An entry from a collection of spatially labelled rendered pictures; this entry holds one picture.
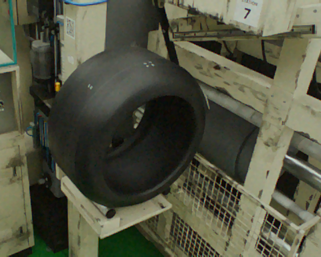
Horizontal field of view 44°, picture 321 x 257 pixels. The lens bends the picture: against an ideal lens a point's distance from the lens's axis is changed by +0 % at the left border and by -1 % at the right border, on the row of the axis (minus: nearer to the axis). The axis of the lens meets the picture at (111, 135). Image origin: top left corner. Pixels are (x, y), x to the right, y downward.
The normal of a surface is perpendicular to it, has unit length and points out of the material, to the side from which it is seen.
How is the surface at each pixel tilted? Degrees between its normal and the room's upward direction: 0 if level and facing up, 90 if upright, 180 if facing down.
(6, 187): 90
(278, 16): 90
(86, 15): 90
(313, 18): 90
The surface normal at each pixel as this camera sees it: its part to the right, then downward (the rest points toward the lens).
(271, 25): 0.54, 0.47
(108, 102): -0.01, -0.04
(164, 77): 0.45, -0.32
